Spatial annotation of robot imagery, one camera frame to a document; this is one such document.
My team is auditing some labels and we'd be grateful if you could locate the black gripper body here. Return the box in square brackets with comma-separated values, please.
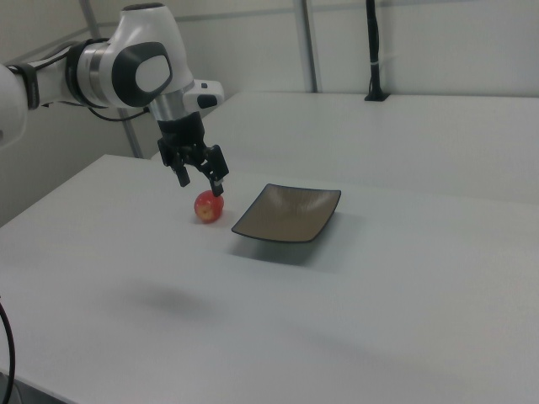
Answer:
[157, 112, 213, 170]

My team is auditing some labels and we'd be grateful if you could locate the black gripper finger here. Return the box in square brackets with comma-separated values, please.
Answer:
[197, 144, 231, 199]
[173, 147, 191, 188]

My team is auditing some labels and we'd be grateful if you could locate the red apple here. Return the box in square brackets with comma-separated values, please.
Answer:
[193, 189, 225, 225]

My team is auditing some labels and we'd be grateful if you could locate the square brown ceramic plate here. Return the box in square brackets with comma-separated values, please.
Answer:
[230, 183, 343, 244]

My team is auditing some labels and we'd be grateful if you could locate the black pole with base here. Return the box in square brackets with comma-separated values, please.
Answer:
[363, 0, 391, 104]

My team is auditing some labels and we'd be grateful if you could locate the grey aluminium frame post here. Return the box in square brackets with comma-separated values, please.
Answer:
[293, 0, 319, 93]
[78, 0, 145, 160]

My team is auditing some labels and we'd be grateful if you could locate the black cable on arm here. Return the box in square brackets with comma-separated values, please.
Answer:
[8, 49, 151, 124]

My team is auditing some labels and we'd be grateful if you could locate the black cable at table edge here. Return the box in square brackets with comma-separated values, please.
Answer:
[0, 296, 17, 404]

